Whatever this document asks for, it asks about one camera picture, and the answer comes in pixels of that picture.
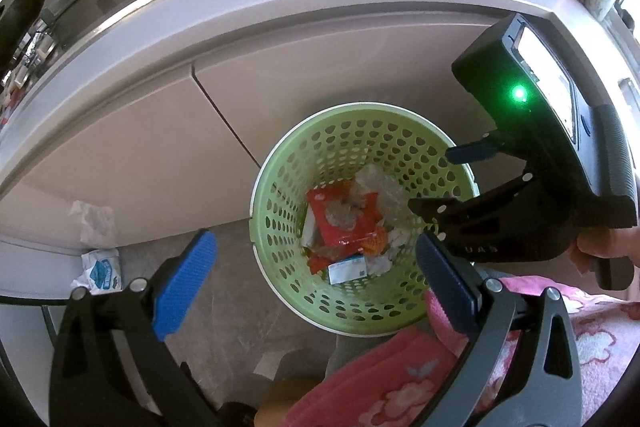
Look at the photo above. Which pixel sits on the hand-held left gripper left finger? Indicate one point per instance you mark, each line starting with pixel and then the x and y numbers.
pixel 185 282

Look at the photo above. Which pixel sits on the orange foam fruit net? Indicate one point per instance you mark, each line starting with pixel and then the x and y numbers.
pixel 375 242

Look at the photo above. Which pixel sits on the black wok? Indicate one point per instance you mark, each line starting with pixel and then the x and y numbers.
pixel 20 17

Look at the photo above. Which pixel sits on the blue white milk carton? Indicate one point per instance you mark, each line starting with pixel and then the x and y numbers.
pixel 347 269

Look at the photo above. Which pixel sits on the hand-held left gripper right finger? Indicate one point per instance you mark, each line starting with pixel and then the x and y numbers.
pixel 447 287

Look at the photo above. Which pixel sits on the white tissue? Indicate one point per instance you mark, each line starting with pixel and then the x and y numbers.
pixel 382 264

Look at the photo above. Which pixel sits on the person's right hand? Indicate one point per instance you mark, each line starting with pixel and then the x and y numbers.
pixel 605 244

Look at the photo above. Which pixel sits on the clear plastic bag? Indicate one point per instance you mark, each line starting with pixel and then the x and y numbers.
pixel 385 192

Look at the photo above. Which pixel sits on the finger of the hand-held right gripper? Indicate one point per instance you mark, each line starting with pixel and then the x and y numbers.
pixel 470 152
pixel 465 207

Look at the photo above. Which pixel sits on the blue white tissue pack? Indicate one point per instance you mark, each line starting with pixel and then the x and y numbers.
pixel 102 269

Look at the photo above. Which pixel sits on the beige cabinet door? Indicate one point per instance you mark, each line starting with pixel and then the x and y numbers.
pixel 350 72
pixel 125 147

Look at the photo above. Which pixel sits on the pink floral clothing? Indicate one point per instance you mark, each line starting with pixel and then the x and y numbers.
pixel 400 382

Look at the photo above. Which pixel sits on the green plastic basket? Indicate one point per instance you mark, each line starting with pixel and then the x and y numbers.
pixel 300 167

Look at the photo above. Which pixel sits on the condiment rack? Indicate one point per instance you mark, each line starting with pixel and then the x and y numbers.
pixel 35 44

